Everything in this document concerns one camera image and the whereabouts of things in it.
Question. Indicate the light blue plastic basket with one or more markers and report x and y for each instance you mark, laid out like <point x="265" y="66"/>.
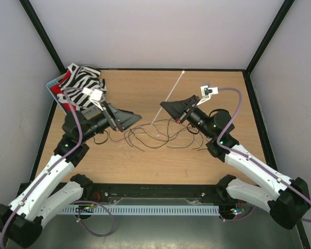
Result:
<point x="88" y="113"/>

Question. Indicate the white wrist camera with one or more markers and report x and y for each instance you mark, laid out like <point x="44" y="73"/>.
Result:
<point x="206" y="93"/>
<point x="96" y="96"/>

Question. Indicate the red cloth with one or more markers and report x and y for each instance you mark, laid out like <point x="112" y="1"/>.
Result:
<point x="55" y="89"/>

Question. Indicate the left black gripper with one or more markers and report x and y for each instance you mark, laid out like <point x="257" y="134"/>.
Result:
<point x="121" y="119"/>

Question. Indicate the light blue slotted cable duct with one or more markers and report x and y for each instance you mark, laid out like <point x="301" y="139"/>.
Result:
<point x="144" y="210"/>

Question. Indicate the zebra striped cloth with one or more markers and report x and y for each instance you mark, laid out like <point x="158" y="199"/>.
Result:
<point x="82" y="77"/>

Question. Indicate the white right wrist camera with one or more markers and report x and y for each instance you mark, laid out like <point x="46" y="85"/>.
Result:
<point x="206" y="93"/>

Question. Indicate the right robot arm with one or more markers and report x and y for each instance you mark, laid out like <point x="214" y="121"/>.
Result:
<point x="282" y="197"/>

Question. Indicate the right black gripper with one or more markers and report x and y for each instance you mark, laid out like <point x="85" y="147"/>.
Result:
<point x="178" y="109"/>

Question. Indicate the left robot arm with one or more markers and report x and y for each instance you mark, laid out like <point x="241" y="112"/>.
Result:
<point x="24" y="218"/>

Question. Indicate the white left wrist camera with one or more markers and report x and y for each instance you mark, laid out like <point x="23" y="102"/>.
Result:
<point x="96" y="96"/>

